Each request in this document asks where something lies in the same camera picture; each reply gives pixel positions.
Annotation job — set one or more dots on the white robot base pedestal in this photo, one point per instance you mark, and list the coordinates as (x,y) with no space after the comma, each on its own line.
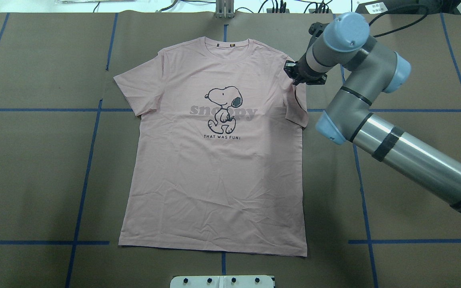
(224,281)

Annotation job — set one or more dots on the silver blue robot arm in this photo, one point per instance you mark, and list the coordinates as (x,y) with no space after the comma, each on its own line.
(374,69)

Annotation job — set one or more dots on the pink Snoopy t-shirt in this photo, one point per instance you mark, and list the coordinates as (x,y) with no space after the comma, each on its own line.
(219,156)

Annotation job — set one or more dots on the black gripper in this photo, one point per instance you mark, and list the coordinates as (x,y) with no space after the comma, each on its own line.
(305,68)

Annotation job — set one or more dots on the aluminium frame post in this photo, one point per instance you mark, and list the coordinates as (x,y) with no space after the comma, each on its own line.
(224,9)

